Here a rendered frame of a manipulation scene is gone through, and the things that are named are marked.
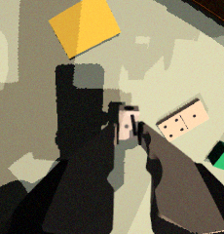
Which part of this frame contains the cream domino tile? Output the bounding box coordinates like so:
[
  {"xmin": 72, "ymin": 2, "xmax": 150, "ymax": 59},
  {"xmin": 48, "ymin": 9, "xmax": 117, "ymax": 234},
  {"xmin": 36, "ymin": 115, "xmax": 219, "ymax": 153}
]
[{"xmin": 157, "ymin": 98, "xmax": 209, "ymax": 141}]

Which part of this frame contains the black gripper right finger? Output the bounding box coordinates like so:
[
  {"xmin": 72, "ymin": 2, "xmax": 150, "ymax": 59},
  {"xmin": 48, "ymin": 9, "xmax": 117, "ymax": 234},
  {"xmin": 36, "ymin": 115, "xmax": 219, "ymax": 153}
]
[{"xmin": 137, "ymin": 121, "xmax": 224, "ymax": 234}]

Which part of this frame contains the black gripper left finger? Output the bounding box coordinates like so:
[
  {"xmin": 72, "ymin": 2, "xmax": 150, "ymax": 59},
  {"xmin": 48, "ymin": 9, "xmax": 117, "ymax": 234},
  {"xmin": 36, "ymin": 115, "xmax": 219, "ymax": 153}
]
[{"xmin": 1, "ymin": 120, "xmax": 120, "ymax": 234}]

